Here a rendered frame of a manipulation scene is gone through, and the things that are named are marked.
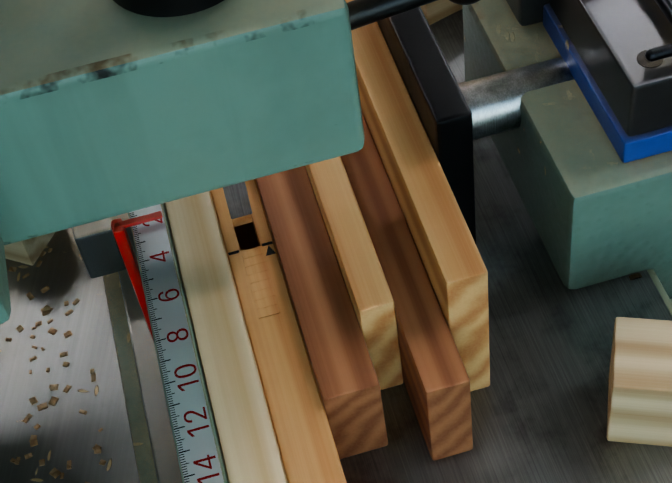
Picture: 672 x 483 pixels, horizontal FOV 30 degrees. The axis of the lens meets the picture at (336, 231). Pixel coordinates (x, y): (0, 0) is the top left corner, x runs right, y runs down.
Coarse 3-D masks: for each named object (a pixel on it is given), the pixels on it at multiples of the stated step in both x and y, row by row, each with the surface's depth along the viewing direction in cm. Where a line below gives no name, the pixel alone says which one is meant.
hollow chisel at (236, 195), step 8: (240, 184) 50; (224, 192) 50; (232, 192) 50; (240, 192) 50; (232, 200) 51; (240, 200) 51; (248, 200) 51; (232, 208) 51; (240, 208) 51; (248, 208) 51; (232, 216) 51; (240, 216) 51
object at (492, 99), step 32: (384, 32) 53; (416, 32) 51; (416, 64) 50; (544, 64) 54; (416, 96) 50; (448, 96) 48; (480, 96) 53; (512, 96) 53; (448, 128) 48; (480, 128) 53; (512, 128) 54; (448, 160) 49
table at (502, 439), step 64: (448, 64) 63; (512, 192) 57; (512, 256) 55; (512, 320) 53; (576, 320) 52; (512, 384) 51; (576, 384) 50; (384, 448) 49; (512, 448) 49; (576, 448) 49; (640, 448) 48
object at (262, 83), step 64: (0, 0) 43; (64, 0) 42; (256, 0) 41; (320, 0) 41; (0, 64) 41; (64, 64) 40; (128, 64) 40; (192, 64) 41; (256, 64) 42; (320, 64) 42; (0, 128) 41; (64, 128) 41; (128, 128) 42; (192, 128) 43; (256, 128) 44; (320, 128) 44; (0, 192) 43; (64, 192) 44; (128, 192) 44; (192, 192) 45
